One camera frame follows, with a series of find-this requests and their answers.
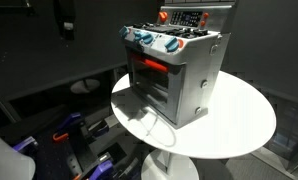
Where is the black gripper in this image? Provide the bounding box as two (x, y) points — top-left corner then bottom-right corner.
(53, 0), (78, 41)

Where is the black stove burner grate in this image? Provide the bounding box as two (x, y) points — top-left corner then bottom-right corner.
(132, 22), (210, 39)

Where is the grey toy stove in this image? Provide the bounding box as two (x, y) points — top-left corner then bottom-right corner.
(118, 4), (232, 130)

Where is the grey oven door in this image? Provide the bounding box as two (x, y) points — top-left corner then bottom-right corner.
(125, 49), (186, 125)

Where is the black stove keypad panel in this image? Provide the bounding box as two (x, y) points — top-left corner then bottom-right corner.
(170, 10), (204, 28)

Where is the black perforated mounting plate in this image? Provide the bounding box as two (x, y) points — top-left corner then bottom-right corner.
(35, 131), (92, 180)

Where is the large orange stove knob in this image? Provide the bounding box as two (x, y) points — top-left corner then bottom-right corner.
(157, 11), (169, 24)

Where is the white round table pedestal base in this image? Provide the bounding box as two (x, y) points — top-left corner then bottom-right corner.
(140, 148), (200, 180)

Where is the dark blue clamp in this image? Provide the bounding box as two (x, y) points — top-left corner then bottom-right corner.
(88, 119), (110, 138)

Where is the orange clamp lever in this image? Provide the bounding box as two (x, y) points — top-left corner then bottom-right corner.
(51, 132), (70, 143)

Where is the orange oven door handle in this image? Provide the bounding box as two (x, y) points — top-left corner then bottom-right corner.
(130, 53), (170, 74)

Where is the blue stove knob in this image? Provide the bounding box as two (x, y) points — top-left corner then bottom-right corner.
(164, 36), (180, 53)
(142, 32), (155, 46)
(133, 30), (145, 42)
(118, 25), (130, 38)

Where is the dark storage cabinet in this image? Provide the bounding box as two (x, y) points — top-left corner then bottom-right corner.
(264, 93), (298, 172)

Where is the purple clamp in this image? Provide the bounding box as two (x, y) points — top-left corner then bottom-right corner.
(56, 112), (84, 133)
(88, 159), (115, 180)
(11, 135), (39, 155)

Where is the small grey round stand base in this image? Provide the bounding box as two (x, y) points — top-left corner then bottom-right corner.
(70, 78), (101, 95)

